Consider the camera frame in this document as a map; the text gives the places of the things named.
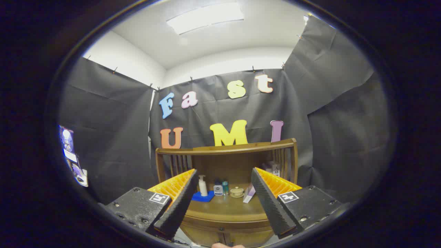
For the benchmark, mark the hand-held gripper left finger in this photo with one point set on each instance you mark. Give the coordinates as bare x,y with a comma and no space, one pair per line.
179,206

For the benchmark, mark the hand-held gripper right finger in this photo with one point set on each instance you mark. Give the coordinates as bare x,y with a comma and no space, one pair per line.
270,203

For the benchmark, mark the brown wooden countertop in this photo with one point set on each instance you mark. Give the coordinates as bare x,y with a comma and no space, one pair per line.
227,208

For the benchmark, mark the brown wooden cabinet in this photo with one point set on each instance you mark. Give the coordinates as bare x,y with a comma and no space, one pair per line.
227,162

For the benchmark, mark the purple and white book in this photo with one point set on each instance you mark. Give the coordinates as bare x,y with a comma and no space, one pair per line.
248,195

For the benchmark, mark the folded blue cloth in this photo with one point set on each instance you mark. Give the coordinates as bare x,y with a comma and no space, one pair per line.
203,198

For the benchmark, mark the white pump bottle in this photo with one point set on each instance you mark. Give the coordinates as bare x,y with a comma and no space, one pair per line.
203,188

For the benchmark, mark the white spine book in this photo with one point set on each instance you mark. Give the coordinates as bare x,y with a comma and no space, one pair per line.
276,169

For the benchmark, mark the beige lidded teacup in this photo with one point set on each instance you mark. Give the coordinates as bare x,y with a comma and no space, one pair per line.
237,192

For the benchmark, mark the white bottle with blue cap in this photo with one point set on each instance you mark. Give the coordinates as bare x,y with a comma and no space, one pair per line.
218,190

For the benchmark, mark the small teal bottle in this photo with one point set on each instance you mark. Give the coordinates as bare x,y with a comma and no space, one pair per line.
225,188

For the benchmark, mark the black backdrop cloth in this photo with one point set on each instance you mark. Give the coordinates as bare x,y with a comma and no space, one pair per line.
110,120

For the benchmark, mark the printed paper poster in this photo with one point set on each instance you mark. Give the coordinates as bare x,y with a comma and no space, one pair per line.
70,155

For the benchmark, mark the ceiling light panel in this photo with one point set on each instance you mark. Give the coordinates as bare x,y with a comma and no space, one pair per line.
206,17

